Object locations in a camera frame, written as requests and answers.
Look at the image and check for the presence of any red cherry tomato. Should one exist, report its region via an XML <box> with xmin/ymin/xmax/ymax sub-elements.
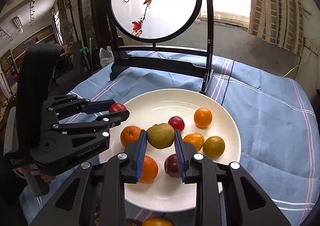
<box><xmin>168</xmin><ymin>116</ymin><xmax>185</xmax><ymax>131</ymax></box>
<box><xmin>108</xmin><ymin>103</ymin><xmax>127</xmax><ymax>113</ymax></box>

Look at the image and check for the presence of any person's left hand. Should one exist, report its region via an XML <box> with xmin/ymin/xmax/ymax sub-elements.
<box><xmin>16</xmin><ymin>166</ymin><xmax>57</xmax><ymax>183</ymax></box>

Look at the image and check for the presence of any blue striped tablecloth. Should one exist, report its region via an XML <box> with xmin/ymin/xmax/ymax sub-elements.
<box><xmin>20</xmin><ymin>57</ymin><xmax>319</xmax><ymax>225</ymax></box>

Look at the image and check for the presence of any yellow green fruit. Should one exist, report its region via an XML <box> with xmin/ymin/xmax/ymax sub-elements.
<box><xmin>203</xmin><ymin>136</ymin><xmax>225</xmax><ymax>159</ymax></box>

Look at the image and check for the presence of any wall bookshelf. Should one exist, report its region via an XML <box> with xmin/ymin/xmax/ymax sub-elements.
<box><xmin>1</xmin><ymin>25</ymin><xmax>54</xmax><ymax>64</ymax></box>

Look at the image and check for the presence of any white plastic bag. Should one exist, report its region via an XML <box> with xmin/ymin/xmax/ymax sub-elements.
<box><xmin>99</xmin><ymin>46</ymin><xmax>114</xmax><ymax>68</ymax></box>

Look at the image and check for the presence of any bird painting screen stand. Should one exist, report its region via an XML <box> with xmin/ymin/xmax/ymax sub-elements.
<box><xmin>107</xmin><ymin>0</ymin><xmax>214</xmax><ymax>93</ymax></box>

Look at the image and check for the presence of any yellow green jujube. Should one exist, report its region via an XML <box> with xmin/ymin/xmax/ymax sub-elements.
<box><xmin>147</xmin><ymin>123</ymin><xmax>175</xmax><ymax>149</ymax></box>

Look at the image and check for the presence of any large mandarin orange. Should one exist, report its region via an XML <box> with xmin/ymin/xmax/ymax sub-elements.
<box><xmin>120</xmin><ymin>126</ymin><xmax>141</xmax><ymax>147</ymax></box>

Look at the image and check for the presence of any right checked curtain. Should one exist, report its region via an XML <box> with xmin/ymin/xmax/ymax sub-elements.
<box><xmin>248</xmin><ymin>0</ymin><xmax>304</xmax><ymax>57</ymax></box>

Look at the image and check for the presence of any white ceramic plate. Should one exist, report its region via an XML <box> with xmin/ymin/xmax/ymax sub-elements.
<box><xmin>99</xmin><ymin>89</ymin><xmax>241</xmax><ymax>212</ymax></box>

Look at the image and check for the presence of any dark red plum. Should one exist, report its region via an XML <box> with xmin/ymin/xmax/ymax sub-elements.
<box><xmin>164</xmin><ymin>154</ymin><xmax>180</xmax><ymax>178</ymax></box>

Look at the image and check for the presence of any smooth orange fruit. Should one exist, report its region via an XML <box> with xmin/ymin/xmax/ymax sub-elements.
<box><xmin>183</xmin><ymin>133</ymin><xmax>205</xmax><ymax>151</ymax></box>
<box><xmin>194</xmin><ymin>108</ymin><xmax>213</xmax><ymax>128</ymax></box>

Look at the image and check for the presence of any dark framed painting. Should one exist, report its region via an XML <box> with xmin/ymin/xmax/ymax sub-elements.
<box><xmin>78</xmin><ymin>0</ymin><xmax>111</xmax><ymax>50</ymax></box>

